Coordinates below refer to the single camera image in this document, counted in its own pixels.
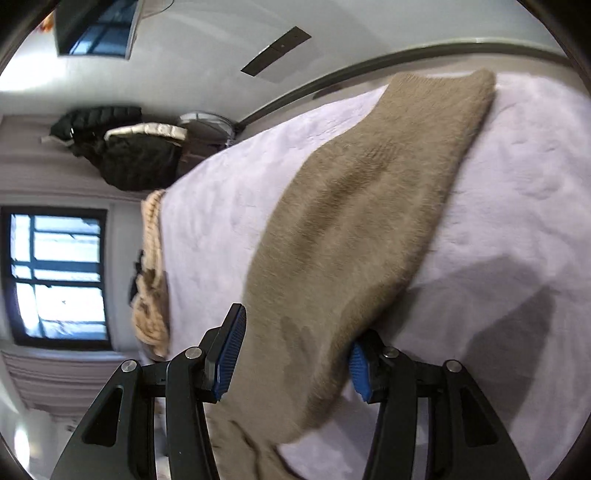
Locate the lavender bed blanket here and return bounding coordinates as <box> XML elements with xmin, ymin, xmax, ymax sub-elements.
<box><xmin>139</xmin><ymin>71</ymin><xmax>591</xmax><ymax>480</ymax></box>

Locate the black hanging jacket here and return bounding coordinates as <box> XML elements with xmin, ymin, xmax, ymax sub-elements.
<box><xmin>41</xmin><ymin>106</ymin><xmax>141</xmax><ymax>149</ymax></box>

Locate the grey round appliance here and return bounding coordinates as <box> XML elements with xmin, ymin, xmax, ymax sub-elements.
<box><xmin>178</xmin><ymin>111</ymin><xmax>236</xmax><ymax>139</ymax></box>

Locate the black coat with cream collar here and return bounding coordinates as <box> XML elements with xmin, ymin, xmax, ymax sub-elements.
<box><xmin>85</xmin><ymin>122</ymin><xmax>190</xmax><ymax>192</ymax></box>

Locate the brown knit sweater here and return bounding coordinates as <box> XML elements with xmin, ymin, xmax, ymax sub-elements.
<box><xmin>210</xmin><ymin>68</ymin><xmax>497</xmax><ymax>480</ymax></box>

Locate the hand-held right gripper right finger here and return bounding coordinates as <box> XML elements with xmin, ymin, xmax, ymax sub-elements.
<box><xmin>348</xmin><ymin>329</ymin><xmax>532</xmax><ymax>480</ymax></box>

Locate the grey pleated curtain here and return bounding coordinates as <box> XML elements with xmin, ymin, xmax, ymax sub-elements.
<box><xmin>0</xmin><ymin>115</ymin><xmax>148</xmax><ymax>204</ymax></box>
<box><xmin>0</xmin><ymin>348</ymin><xmax>139</xmax><ymax>414</ymax></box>

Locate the dark bed frame rail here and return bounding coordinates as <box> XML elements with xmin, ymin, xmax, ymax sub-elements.
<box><xmin>235</xmin><ymin>41</ymin><xmax>568</xmax><ymax>130</ymax></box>

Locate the dark rectangular wall vent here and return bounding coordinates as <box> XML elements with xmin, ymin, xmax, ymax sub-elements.
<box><xmin>240</xmin><ymin>26</ymin><xmax>312</xmax><ymax>84</ymax></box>

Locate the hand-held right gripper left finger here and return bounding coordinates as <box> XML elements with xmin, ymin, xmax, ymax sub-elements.
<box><xmin>48</xmin><ymin>302</ymin><xmax>247</xmax><ymax>480</ymax></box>

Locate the dark framed window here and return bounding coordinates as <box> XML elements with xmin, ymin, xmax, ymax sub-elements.
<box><xmin>0</xmin><ymin>205</ymin><xmax>114</xmax><ymax>352</ymax></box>

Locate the wall-mounted dark screen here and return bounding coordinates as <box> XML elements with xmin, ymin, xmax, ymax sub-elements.
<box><xmin>53</xmin><ymin>0</ymin><xmax>144</xmax><ymax>61</ymax></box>

